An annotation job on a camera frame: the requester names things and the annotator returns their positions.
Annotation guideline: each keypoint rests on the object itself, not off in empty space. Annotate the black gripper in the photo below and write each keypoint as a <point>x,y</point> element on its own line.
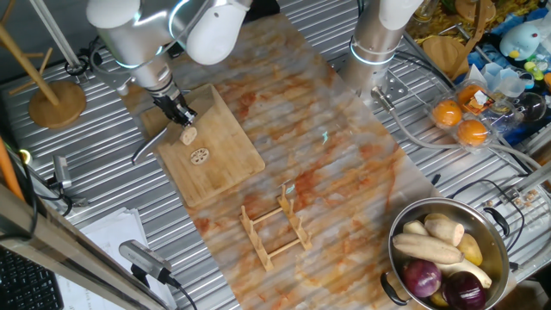
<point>174,109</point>

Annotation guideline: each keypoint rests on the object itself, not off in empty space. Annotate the lotus root chunk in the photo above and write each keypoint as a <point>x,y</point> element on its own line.
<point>188,135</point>

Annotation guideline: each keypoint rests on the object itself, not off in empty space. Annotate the steel cleaver knife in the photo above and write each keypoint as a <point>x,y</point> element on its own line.
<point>148,146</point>

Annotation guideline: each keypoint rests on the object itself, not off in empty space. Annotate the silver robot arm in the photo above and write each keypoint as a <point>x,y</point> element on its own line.
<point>138,39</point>

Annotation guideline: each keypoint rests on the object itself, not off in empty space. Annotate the lotus root slice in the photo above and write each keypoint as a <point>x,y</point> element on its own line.
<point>199,156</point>

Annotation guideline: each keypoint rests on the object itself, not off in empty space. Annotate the small pale root piece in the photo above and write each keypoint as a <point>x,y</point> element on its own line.
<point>414,228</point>

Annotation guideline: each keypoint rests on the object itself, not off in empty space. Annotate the long pale lotus root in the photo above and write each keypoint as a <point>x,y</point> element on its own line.
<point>426,249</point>

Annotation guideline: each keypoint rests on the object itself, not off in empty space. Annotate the thick short lotus root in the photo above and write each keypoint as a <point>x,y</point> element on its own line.
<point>445,228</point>

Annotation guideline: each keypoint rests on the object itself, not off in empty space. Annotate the pale curved root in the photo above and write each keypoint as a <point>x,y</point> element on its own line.
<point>471,271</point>

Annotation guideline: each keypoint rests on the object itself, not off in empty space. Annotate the wooden cutting board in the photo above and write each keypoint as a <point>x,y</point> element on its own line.
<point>228,150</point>

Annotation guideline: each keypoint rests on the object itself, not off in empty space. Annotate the wooden mug tree stand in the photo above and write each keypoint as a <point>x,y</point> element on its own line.
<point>58,105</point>

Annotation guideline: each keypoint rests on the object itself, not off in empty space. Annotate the white paper stack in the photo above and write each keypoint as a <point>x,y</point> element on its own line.
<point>112,232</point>

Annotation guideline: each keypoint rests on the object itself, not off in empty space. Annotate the wooden knife rack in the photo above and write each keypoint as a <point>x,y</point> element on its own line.
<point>257,243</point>

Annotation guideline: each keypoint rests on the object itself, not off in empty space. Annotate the orange marble pattern mat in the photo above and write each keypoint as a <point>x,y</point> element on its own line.
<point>336,163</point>

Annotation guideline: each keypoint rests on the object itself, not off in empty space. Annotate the white rod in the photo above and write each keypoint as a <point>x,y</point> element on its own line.
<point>53,32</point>

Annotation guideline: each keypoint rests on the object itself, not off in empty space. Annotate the orange pole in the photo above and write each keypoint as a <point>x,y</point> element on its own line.
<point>8,172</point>

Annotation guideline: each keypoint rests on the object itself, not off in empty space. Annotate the black keyboard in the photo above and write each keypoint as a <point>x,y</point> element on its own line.
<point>26,284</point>

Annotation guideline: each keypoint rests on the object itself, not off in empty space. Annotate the small black plug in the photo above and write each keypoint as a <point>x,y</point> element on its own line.
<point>436,179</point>

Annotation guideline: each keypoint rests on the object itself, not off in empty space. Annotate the round wooden stand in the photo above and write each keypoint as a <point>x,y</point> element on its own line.
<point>445,56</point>

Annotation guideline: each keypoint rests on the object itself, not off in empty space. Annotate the orange fruit with label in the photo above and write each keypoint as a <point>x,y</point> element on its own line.
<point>467,94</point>

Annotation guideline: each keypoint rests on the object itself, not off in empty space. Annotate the small yellow potato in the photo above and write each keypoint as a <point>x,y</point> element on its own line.
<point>437,298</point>

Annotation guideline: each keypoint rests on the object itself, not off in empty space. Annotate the clear plastic fruit pack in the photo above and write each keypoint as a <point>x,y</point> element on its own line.
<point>499,116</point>

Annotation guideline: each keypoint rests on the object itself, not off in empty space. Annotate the steel pot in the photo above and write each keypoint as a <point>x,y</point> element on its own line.
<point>490,228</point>

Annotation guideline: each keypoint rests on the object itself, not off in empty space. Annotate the clear plastic cup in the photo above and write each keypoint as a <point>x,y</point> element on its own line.
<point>508,84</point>

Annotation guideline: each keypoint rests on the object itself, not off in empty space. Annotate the dark purple onion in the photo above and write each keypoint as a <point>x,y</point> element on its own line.
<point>465,293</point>

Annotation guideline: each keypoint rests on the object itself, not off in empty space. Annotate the blue plush toy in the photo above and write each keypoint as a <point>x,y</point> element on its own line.
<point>518,41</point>

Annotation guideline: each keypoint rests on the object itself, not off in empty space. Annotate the dark glass bowl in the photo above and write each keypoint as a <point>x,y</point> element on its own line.
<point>531,107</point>

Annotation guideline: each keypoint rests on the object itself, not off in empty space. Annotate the green yellow toy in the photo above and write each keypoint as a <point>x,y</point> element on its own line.
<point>534,70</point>

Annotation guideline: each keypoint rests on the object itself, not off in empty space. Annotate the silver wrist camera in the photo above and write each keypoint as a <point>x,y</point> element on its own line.
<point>192,116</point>

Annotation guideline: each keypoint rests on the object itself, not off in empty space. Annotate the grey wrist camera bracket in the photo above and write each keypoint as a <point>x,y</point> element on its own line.
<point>114,79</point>

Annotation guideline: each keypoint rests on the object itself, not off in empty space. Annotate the black clamp mounted camera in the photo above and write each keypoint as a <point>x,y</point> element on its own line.
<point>60,172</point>

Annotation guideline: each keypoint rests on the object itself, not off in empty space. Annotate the silver exterior camera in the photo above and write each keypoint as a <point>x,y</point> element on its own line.
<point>142,258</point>

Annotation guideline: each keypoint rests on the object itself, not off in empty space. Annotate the aluminium frame bar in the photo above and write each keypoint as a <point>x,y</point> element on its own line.
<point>64,254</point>

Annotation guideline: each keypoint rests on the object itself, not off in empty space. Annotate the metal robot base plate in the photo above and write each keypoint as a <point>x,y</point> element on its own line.
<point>394,88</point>

